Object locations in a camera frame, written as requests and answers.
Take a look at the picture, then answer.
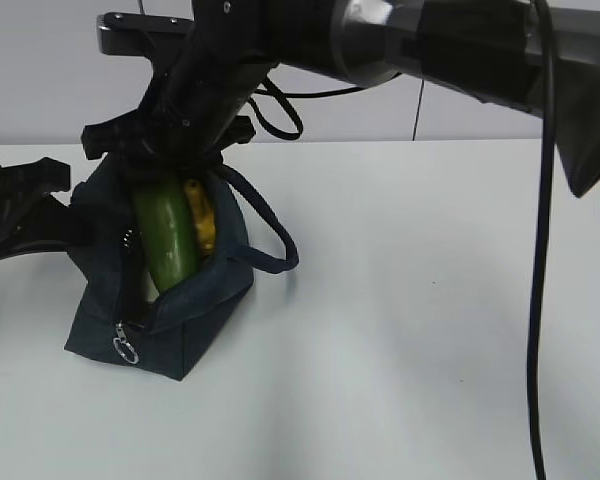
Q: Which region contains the dark green cucumber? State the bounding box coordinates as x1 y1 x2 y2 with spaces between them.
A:
132 174 201 293

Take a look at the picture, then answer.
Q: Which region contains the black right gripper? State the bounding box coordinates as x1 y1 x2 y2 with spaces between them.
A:
81 0 281 171

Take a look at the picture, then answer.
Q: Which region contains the green lidded glass container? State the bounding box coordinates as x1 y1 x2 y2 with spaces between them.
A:
142 271 160 304

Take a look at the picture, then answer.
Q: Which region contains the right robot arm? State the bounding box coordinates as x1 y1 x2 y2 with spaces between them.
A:
81 1 600 196

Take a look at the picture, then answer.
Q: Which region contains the dark blue lunch bag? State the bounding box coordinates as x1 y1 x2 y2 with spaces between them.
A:
63 149 300 382

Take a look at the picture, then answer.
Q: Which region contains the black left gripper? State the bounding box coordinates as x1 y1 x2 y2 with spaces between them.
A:
0 157 95 260

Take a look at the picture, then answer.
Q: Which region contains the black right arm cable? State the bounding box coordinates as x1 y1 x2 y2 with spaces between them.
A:
525 0 561 480

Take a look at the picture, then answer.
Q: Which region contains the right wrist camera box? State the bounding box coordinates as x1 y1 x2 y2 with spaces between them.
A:
96 12 194 58

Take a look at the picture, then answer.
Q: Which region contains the silver zipper pull ring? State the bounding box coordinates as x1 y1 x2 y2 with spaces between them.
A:
112 322 141 367

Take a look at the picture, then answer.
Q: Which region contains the yellow pear shaped fruit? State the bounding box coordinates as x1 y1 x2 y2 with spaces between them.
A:
184 179 216 257

